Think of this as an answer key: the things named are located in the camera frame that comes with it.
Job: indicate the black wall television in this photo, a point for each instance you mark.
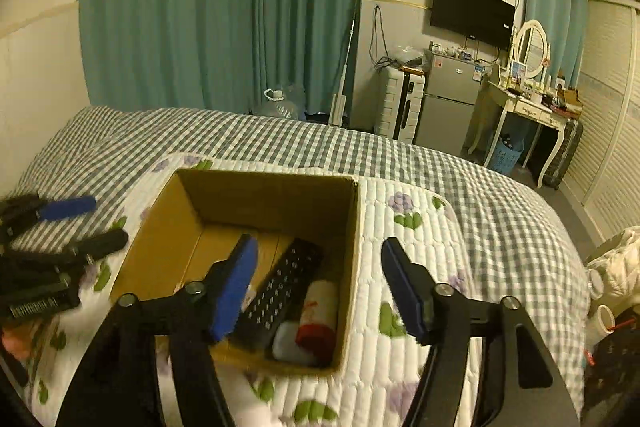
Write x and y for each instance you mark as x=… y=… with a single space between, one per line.
x=488 y=21

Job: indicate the blue waste basket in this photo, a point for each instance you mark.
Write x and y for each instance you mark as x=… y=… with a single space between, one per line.
x=506 y=154

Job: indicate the white floral quilted blanket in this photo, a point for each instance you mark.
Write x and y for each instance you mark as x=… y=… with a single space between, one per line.
x=383 y=364

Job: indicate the white stick vacuum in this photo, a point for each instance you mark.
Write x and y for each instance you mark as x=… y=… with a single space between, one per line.
x=339 y=97

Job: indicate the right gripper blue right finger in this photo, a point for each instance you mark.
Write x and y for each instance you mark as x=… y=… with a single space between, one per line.
x=411 y=286

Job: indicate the grey mini fridge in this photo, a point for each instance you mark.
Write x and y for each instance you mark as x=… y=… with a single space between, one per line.
x=450 y=94

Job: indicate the white louvered wardrobe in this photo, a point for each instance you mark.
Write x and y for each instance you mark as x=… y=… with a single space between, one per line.
x=603 y=178

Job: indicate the cream jacket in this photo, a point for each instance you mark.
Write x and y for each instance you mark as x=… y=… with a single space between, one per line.
x=613 y=272

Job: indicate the clear water jug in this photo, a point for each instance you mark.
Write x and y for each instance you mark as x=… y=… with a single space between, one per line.
x=276 y=104

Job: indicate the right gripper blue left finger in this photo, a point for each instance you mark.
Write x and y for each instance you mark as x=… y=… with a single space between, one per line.
x=227 y=282

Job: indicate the black remote control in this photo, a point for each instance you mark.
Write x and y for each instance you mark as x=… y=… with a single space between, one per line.
x=281 y=291

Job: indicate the white dressing table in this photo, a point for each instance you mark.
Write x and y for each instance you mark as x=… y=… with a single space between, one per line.
x=541 y=115

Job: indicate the small white case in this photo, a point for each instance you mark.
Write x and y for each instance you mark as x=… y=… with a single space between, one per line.
x=285 y=349

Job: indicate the teal window curtain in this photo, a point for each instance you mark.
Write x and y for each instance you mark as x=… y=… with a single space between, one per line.
x=218 y=54

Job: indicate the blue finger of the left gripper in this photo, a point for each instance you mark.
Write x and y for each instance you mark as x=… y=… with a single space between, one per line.
x=101 y=245
x=67 y=208

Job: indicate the white bottle red cap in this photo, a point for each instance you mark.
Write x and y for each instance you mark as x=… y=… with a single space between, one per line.
x=316 y=331

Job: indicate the oval white vanity mirror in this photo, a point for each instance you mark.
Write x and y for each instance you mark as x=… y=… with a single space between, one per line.
x=530 y=50

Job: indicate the brown cardboard box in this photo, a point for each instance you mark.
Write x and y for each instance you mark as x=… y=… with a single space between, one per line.
x=277 y=255

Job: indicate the white black suitcase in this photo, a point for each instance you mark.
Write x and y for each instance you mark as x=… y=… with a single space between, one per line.
x=399 y=103

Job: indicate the dark suitcase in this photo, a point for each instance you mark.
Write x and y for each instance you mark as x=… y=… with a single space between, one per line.
x=555 y=173

